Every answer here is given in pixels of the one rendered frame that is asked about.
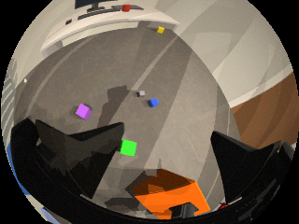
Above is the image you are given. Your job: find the small blue block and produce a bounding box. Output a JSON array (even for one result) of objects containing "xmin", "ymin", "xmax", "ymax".
[{"xmin": 149, "ymin": 98, "xmax": 158, "ymax": 107}]

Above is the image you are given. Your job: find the yellow cube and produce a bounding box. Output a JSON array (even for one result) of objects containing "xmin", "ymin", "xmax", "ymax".
[{"xmin": 157, "ymin": 26, "xmax": 164, "ymax": 34}]

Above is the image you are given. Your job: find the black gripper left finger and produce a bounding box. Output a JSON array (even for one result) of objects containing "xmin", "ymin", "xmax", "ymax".
[{"xmin": 35, "ymin": 119, "xmax": 124, "ymax": 199}]

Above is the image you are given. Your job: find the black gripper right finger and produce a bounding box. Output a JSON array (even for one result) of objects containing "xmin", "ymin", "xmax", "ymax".
[{"xmin": 210, "ymin": 131, "xmax": 281, "ymax": 204}]

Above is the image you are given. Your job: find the purple cube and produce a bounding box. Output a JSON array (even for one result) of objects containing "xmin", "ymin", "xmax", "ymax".
[{"xmin": 76, "ymin": 105, "xmax": 91, "ymax": 119}]

